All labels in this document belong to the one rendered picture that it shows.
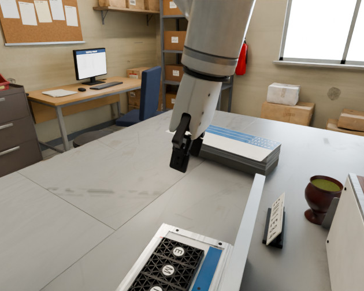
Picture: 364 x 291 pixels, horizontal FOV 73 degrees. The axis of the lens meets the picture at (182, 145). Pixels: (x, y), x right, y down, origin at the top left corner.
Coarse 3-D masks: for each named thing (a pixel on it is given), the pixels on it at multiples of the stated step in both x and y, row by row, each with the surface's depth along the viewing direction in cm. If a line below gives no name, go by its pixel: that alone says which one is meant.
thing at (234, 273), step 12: (264, 180) 44; (252, 192) 40; (252, 204) 38; (252, 216) 35; (240, 228) 33; (252, 228) 33; (240, 240) 31; (240, 252) 30; (228, 264) 28; (240, 264) 28; (228, 276) 27; (240, 276) 27; (228, 288) 25
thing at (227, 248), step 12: (168, 228) 60; (156, 240) 56; (204, 240) 56; (216, 240) 56; (144, 252) 53; (228, 252) 53; (132, 276) 48; (216, 276) 48; (120, 288) 46; (216, 288) 46
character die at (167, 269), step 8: (152, 256) 51; (160, 256) 51; (144, 264) 49; (152, 264) 50; (160, 264) 49; (168, 264) 49; (176, 264) 49; (184, 264) 49; (144, 272) 48; (152, 272) 48; (160, 272) 48; (168, 272) 47; (176, 272) 48; (184, 272) 48; (192, 272) 48; (168, 280) 47; (176, 280) 46; (184, 280) 46; (192, 280) 47; (184, 288) 45
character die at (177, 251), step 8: (168, 240) 55; (160, 248) 53; (168, 248) 53; (176, 248) 53; (184, 248) 53; (192, 248) 53; (168, 256) 51; (176, 256) 51; (184, 256) 51; (192, 256) 51; (200, 256) 51; (192, 264) 50
